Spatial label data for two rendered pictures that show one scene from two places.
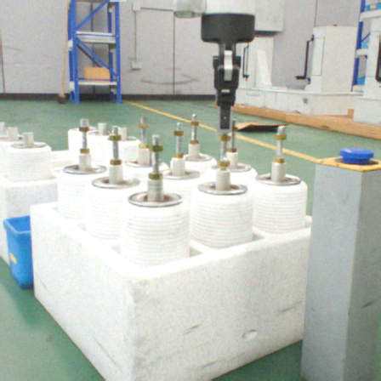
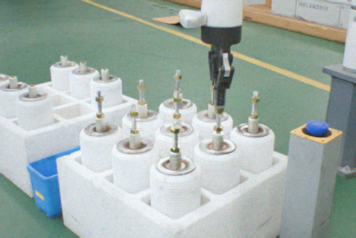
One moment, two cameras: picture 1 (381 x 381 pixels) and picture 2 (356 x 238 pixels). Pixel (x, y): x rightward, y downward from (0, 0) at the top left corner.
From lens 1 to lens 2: 0.28 m
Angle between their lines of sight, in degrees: 12
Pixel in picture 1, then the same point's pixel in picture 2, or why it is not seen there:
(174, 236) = (193, 193)
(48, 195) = (55, 138)
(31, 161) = (39, 111)
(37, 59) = not seen: outside the picture
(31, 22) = not seen: outside the picture
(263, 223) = (244, 164)
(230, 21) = (227, 33)
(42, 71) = not seen: outside the picture
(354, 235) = (317, 184)
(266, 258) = (252, 195)
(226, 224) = (224, 175)
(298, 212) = (269, 154)
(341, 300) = (306, 224)
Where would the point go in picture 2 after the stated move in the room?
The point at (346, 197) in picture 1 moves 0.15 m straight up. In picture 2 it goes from (312, 159) to (322, 78)
